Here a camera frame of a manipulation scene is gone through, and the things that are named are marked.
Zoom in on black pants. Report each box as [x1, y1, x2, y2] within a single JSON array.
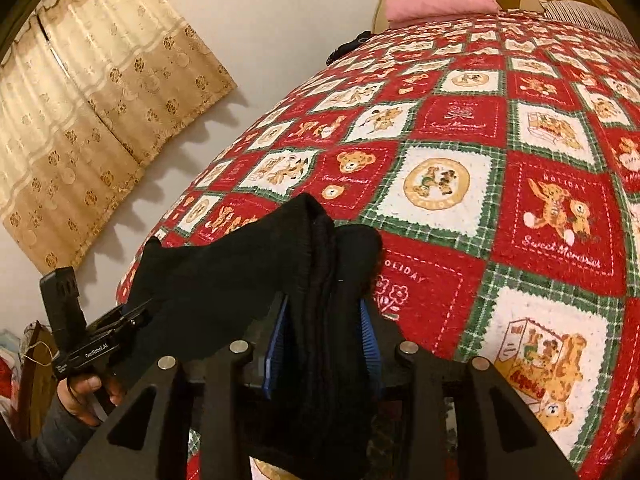
[[119, 192, 386, 480]]

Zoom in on striped pillow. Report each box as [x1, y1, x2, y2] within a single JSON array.
[[541, 0, 637, 45]]

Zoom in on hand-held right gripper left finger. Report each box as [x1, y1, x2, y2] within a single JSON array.
[[65, 294, 293, 480]]

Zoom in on black strap item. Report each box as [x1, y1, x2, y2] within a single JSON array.
[[324, 30, 374, 66]]

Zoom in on person's left hand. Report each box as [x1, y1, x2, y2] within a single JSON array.
[[64, 372, 127, 428]]

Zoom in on red printed bear blanket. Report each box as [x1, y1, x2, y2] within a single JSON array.
[[116, 10, 640, 480]]

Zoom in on brown wooden furniture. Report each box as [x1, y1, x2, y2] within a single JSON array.
[[15, 320, 60, 442]]

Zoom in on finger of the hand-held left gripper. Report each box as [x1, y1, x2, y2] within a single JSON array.
[[107, 311, 153, 350], [116, 299, 155, 320]]

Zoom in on person's left forearm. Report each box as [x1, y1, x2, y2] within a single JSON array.
[[27, 390, 103, 480]]

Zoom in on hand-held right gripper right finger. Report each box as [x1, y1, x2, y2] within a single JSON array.
[[358, 298, 577, 480]]

